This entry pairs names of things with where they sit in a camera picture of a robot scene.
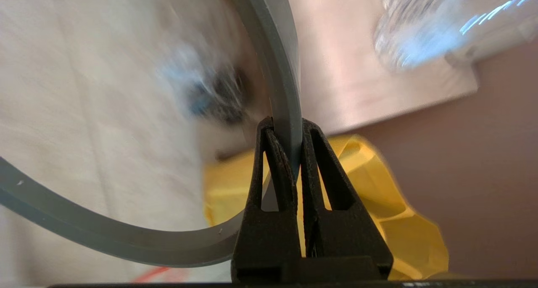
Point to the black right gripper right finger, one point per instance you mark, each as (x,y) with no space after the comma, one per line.
(349,241)

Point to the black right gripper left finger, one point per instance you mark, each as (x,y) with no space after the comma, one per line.
(265,237)

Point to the yellow fabric tote bag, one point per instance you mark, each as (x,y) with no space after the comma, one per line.
(403,220)

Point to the clear plastic bag black contents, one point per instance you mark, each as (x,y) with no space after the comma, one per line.
(210,90)

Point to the beige wood-grain bench top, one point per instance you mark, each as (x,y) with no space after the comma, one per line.
(349,69)

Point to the clear plastic water bottle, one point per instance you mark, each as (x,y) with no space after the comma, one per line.
(441,23)

